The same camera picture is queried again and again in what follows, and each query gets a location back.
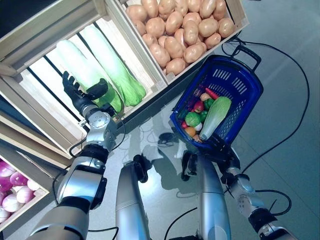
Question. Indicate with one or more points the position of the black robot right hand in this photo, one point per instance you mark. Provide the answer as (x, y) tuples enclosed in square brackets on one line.
[(226, 155)]

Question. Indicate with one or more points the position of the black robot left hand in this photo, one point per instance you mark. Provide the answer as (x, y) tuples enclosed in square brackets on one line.
[(80, 98)]

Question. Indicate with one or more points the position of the napa cabbage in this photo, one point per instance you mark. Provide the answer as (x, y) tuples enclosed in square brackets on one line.
[(216, 115), (110, 62), (75, 60)]

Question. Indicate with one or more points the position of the blue plastic shopping basket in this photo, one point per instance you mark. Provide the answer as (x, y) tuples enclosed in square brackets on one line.
[(240, 82)]

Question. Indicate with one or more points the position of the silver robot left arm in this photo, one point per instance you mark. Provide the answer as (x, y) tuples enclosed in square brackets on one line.
[(97, 125)]

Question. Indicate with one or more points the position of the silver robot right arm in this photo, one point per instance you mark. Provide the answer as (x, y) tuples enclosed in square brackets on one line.
[(246, 197)]

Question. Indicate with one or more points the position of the silver robot right leg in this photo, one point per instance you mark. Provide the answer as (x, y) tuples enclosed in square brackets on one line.
[(212, 187)]

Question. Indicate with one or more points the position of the silver robot leg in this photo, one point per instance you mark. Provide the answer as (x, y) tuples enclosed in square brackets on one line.
[(212, 187), (130, 200)]

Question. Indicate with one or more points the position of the small white garlic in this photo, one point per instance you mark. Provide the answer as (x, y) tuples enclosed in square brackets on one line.
[(198, 127)]

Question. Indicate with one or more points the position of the small orange fruit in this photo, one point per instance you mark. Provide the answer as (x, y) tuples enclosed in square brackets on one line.
[(190, 131)]

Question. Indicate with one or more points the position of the small green pepper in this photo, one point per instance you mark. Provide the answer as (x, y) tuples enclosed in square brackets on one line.
[(208, 103), (203, 116)]

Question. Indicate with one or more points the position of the small round green cabbage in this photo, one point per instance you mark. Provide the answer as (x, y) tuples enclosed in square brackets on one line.
[(192, 118)]

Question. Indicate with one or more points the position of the small red pepper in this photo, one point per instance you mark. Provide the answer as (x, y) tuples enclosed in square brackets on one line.
[(199, 106)]

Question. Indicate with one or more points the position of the small toy potato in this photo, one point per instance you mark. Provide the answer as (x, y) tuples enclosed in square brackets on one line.
[(205, 97)]

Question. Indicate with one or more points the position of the small toy carrot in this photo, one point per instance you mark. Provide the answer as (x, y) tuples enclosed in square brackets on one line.
[(212, 93)]

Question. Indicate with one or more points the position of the wide wooden slat crate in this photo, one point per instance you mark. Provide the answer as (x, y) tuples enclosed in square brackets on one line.
[(50, 32)]

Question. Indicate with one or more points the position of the wooden vegetable display stand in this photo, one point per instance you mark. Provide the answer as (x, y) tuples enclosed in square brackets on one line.
[(155, 110)]

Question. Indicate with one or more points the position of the brown potato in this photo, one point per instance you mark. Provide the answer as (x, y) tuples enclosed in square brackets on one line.
[(160, 55), (193, 52), (225, 27), (175, 66), (207, 27), (212, 40)]

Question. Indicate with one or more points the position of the purple white turnip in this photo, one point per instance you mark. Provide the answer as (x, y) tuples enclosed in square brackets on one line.
[(33, 185), (25, 195), (18, 178)]

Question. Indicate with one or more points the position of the silver robot left leg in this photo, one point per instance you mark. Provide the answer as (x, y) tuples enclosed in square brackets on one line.
[(130, 200)]

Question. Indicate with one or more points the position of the wooden crate with turnips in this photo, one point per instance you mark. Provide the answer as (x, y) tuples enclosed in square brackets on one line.
[(37, 207)]

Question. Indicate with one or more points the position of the small wooden slat crate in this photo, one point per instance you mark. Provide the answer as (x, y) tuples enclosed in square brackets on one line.
[(240, 15)]

